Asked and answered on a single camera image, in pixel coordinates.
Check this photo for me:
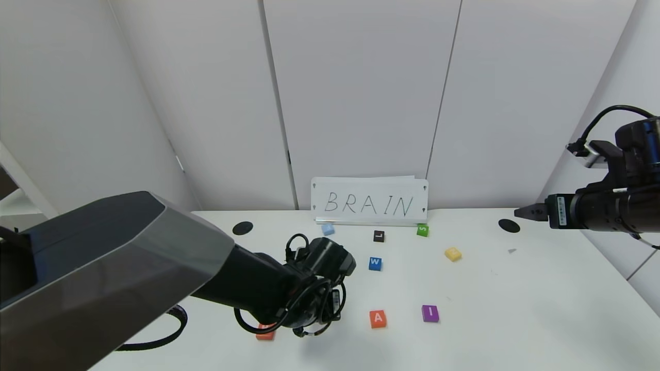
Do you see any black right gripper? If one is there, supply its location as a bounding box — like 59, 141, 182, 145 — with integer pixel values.
514, 190, 620, 232

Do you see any white BRAIN sign board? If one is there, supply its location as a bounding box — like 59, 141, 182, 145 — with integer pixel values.
311, 177, 429, 225

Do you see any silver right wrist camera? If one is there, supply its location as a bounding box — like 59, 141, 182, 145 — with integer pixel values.
566, 140, 610, 169

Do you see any black right camera cable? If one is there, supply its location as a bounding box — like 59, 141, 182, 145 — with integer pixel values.
577, 105, 656, 153

